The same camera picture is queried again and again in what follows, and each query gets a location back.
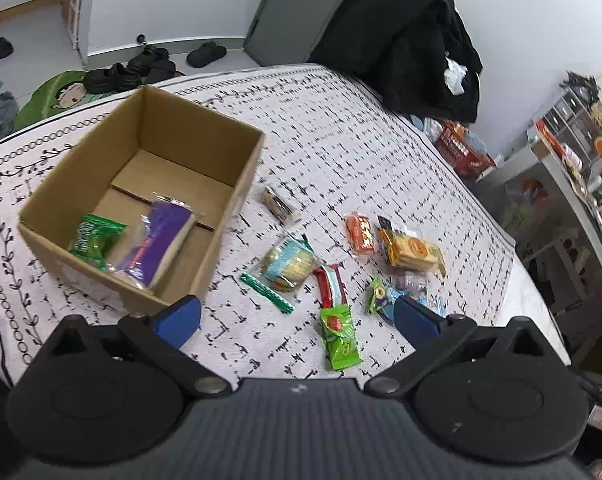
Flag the blue snack packet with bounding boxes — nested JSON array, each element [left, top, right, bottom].
[[381, 287, 446, 321]]

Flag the orange biscuit sandwich pack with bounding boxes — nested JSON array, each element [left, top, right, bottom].
[[377, 216, 446, 278]]

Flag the purple wafer pack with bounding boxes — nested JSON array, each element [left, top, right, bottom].
[[107, 194, 201, 290]]

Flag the green snack packet with tomato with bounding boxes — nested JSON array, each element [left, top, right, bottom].
[[319, 304, 362, 372]]

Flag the red white candy bar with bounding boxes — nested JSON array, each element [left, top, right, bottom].
[[313, 263, 348, 309]]

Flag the green twisted stick snack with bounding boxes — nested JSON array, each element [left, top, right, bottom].
[[239, 272, 293, 314]]

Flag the orange small snack packet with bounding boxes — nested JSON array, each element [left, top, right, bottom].
[[345, 212, 375, 255]]

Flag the brown cardboard box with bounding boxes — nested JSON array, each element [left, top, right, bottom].
[[18, 87, 265, 314]]

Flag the green round-cookie snack packet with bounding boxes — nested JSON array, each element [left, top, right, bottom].
[[69, 214, 126, 271]]

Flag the clear packet round crackers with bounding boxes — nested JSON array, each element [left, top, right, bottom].
[[261, 235, 322, 292]]

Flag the small brown silver snack packet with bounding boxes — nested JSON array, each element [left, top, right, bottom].
[[261, 185, 299, 226]]

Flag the green blue ring-snack packet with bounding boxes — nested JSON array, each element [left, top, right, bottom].
[[368, 275, 397, 314]]

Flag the clear small snack packet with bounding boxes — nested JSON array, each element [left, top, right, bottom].
[[392, 269, 428, 296]]

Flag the white black patterned blanket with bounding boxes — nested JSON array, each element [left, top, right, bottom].
[[0, 62, 517, 386]]

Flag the cluttered white desk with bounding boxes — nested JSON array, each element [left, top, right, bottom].
[[472, 124, 602, 363]]

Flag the red plastic basket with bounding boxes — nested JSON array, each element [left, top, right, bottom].
[[435, 120, 495, 180]]

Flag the small drawer organizer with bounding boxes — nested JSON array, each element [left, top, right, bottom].
[[543, 90, 594, 143]]

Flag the green leaf cartoon rug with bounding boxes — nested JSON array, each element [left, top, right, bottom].
[[14, 70, 103, 131]]

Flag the black shoes pile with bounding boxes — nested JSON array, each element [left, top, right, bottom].
[[82, 44, 177, 94]]

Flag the black slipper by door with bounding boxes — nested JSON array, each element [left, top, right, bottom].
[[186, 41, 227, 68]]

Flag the black clothes pile on chair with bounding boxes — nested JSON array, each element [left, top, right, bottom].
[[309, 0, 483, 124]]

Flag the grey door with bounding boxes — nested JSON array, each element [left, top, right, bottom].
[[245, 0, 343, 65]]

